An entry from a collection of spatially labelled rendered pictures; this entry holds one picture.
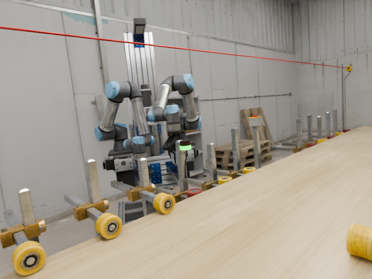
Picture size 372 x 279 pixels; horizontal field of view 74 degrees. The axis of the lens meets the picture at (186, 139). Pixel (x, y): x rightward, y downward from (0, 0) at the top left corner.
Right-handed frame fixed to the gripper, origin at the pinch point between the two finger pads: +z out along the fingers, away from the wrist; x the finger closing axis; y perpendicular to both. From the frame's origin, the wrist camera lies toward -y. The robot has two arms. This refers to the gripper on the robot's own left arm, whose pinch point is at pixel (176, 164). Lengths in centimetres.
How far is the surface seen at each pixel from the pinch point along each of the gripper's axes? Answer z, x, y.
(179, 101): -48, 166, 303
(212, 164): 3.1, -16.2, 16.3
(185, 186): 10.7, -8.4, -5.7
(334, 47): -177, -118, 801
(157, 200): 4.2, -15.5, -42.3
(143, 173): -3.2, 0.5, -30.4
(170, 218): 11, -22, -44
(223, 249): 11, -50, -57
